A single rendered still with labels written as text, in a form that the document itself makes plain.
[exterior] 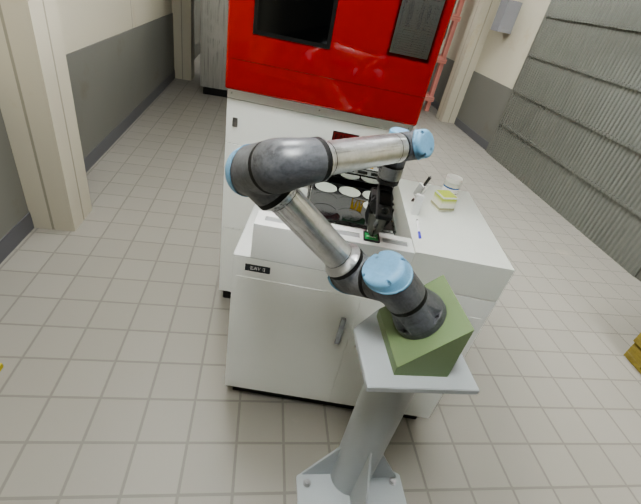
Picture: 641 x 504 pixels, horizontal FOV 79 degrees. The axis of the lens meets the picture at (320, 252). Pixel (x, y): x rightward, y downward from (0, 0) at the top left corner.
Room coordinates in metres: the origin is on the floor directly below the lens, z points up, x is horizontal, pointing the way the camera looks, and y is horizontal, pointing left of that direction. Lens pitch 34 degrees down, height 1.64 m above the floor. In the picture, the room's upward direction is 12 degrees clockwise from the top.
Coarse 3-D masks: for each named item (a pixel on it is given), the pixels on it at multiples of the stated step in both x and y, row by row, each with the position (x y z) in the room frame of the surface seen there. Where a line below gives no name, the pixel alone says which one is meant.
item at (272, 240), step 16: (256, 224) 1.09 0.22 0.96; (272, 224) 1.11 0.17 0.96; (256, 240) 1.09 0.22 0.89; (272, 240) 1.10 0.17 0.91; (288, 240) 1.10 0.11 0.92; (352, 240) 1.12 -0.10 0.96; (384, 240) 1.17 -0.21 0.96; (400, 240) 1.19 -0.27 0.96; (256, 256) 1.09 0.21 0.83; (272, 256) 1.10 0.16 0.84; (288, 256) 1.10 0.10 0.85; (304, 256) 1.10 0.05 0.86
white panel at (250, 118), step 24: (240, 96) 1.70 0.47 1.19; (264, 96) 1.71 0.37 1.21; (240, 120) 1.70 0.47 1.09; (264, 120) 1.71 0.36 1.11; (288, 120) 1.72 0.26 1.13; (312, 120) 1.72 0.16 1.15; (336, 120) 1.73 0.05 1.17; (360, 120) 1.74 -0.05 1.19; (384, 120) 1.74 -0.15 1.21; (240, 144) 1.71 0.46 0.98
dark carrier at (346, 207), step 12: (312, 192) 1.54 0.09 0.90; (324, 192) 1.57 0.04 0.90; (336, 192) 1.59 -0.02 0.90; (360, 192) 1.64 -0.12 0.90; (324, 204) 1.45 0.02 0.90; (336, 204) 1.47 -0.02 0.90; (348, 204) 1.50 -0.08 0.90; (360, 204) 1.52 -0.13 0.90; (324, 216) 1.35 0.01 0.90; (336, 216) 1.37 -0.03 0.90; (348, 216) 1.39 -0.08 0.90; (360, 216) 1.42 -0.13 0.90; (384, 228) 1.36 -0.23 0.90
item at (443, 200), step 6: (438, 192) 1.52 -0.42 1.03; (444, 192) 1.53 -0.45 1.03; (450, 192) 1.54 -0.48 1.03; (432, 198) 1.54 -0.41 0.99; (438, 198) 1.50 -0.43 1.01; (444, 198) 1.47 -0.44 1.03; (450, 198) 1.48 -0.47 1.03; (456, 198) 1.50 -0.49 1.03; (432, 204) 1.52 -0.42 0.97; (438, 204) 1.49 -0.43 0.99; (444, 204) 1.48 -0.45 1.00; (450, 204) 1.49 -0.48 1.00; (438, 210) 1.48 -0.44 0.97; (444, 210) 1.48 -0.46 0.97; (450, 210) 1.50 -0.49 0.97
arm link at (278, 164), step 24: (264, 144) 0.75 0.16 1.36; (288, 144) 0.75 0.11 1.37; (312, 144) 0.76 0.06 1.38; (336, 144) 0.82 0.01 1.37; (360, 144) 0.86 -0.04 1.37; (384, 144) 0.91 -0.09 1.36; (408, 144) 0.97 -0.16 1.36; (432, 144) 1.01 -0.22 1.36; (264, 168) 0.72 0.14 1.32; (288, 168) 0.72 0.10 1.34; (312, 168) 0.73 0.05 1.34; (336, 168) 0.79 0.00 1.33; (360, 168) 0.86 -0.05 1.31
